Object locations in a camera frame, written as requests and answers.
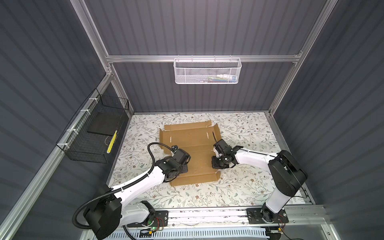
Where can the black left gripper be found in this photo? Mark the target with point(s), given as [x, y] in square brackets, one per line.
[185, 168]

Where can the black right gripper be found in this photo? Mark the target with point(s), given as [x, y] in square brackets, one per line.
[215, 165]

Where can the brown cardboard box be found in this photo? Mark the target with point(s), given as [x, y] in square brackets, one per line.
[198, 141]

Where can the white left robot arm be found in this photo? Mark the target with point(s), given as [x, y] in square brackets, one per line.
[110, 207]

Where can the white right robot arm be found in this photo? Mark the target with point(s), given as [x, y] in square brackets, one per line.
[287, 173]

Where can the items in white basket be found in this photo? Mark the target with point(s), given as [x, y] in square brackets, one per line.
[229, 79]

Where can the black foam pad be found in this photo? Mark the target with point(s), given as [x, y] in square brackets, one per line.
[105, 124]

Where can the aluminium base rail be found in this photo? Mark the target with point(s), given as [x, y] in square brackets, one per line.
[237, 216]

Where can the white wire mesh basket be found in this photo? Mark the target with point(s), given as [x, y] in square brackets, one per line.
[191, 73]

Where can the white vented cable duct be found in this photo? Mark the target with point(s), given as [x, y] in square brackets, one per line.
[204, 234]

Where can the black wire mesh basket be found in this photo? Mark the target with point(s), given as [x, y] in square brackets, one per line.
[79, 145]

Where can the aluminium horizontal frame bar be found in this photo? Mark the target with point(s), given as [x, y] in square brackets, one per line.
[204, 58]

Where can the aluminium frame corner post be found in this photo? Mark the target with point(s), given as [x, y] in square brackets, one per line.
[95, 38]

